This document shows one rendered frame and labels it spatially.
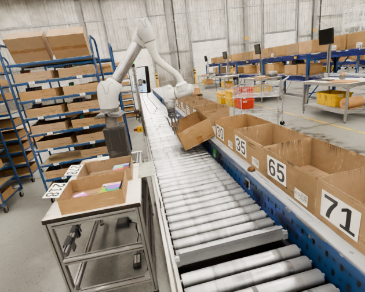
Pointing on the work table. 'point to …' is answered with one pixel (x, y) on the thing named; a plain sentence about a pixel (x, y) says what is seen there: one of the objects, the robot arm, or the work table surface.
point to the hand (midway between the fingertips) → (175, 130)
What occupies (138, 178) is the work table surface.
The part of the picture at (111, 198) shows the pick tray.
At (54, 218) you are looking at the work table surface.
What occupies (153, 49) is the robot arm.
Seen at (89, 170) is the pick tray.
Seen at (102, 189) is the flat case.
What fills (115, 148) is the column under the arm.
